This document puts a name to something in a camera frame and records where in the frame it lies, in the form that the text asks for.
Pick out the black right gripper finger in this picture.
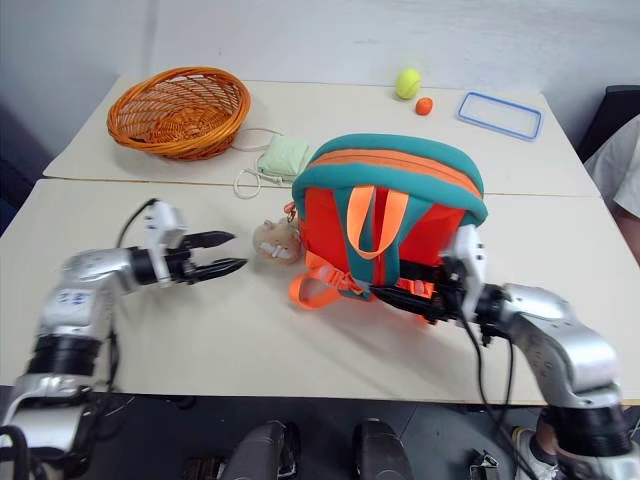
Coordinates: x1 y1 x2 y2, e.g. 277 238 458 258
398 259 443 282
371 285 440 318

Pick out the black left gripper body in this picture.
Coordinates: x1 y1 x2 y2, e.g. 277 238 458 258
164 244 202 288

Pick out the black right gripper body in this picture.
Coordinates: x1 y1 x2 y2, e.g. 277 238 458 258
423 256 470 328

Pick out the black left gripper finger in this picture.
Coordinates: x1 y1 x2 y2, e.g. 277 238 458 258
181 230 237 251
194 258 249 284

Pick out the orange and teal backpack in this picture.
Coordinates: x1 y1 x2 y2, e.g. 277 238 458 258
288 132 489 326

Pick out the orange wicker basket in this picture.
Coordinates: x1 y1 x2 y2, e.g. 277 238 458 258
106 66 253 162

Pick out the dark rounded shape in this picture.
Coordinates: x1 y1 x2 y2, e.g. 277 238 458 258
218 419 302 480
351 418 415 480

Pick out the clear lid blue rim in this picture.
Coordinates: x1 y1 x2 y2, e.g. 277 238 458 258
455 90 544 144

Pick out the white sneaker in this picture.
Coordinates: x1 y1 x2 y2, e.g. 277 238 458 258
513 426 564 480

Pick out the yellow tennis ball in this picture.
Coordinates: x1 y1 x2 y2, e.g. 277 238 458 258
395 67 422 101

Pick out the person in white clothes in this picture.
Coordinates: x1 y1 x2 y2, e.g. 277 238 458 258
583 113 640 242

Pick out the black chair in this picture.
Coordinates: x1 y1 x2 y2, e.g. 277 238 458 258
578 85 640 162

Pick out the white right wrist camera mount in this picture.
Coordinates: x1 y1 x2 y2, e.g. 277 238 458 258
439 226 488 301

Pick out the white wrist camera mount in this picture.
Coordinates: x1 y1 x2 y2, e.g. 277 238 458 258
141 201 190 287
439 226 488 301

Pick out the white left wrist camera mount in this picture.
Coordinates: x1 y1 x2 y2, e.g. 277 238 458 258
141 201 190 287

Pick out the beige plush toy keychain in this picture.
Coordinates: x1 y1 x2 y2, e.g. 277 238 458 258
251 214 303 267

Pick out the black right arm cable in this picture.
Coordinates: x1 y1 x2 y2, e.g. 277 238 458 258
458 298 544 480

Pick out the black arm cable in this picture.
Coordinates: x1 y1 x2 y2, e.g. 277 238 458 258
458 298 544 480
116 198 160 250

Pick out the white cord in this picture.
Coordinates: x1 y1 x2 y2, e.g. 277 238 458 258
232 127 287 201

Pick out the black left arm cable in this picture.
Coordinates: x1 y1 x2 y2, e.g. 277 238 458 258
116 198 160 250

